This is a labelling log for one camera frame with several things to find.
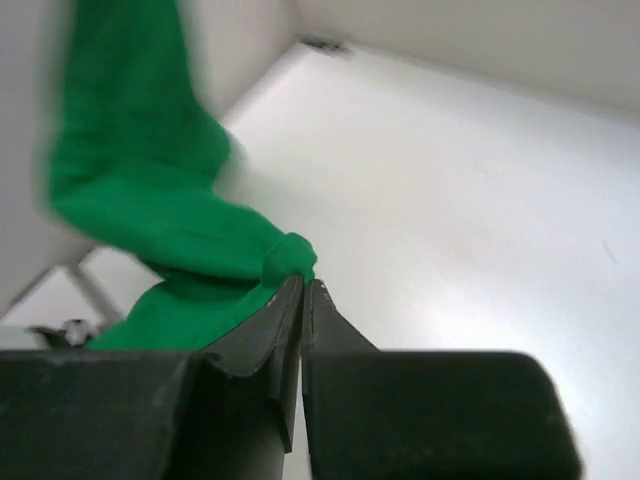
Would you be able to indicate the green t shirt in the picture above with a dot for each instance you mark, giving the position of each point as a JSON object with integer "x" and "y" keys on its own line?
{"x": 133, "y": 166}

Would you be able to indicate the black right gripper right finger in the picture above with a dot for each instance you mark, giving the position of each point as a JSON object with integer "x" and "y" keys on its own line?
{"x": 402, "y": 414}

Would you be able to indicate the aluminium table edge rail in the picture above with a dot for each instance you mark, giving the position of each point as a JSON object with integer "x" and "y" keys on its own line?
{"x": 53, "y": 313}

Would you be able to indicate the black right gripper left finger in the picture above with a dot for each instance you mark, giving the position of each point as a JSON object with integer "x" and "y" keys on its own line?
{"x": 225, "y": 412}

